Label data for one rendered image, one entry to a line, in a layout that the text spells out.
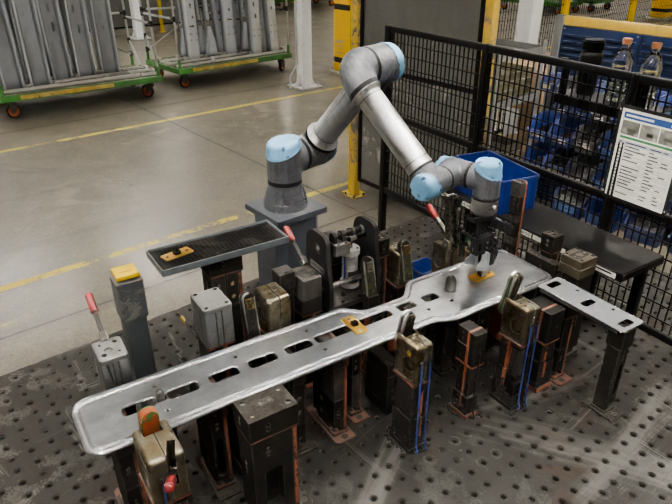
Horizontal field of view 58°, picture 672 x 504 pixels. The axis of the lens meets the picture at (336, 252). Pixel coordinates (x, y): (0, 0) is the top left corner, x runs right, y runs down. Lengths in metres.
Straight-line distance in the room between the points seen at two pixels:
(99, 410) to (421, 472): 0.80
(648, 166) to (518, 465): 1.00
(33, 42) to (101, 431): 7.05
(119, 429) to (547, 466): 1.07
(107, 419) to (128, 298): 0.35
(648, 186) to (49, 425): 1.92
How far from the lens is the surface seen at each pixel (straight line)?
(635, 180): 2.17
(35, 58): 8.21
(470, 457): 1.74
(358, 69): 1.74
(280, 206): 2.03
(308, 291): 1.71
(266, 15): 9.71
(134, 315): 1.69
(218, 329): 1.58
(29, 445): 1.92
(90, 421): 1.46
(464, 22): 3.98
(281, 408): 1.36
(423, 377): 1.57
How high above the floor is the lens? 1.94
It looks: 28 degrees down
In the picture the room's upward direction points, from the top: straight up
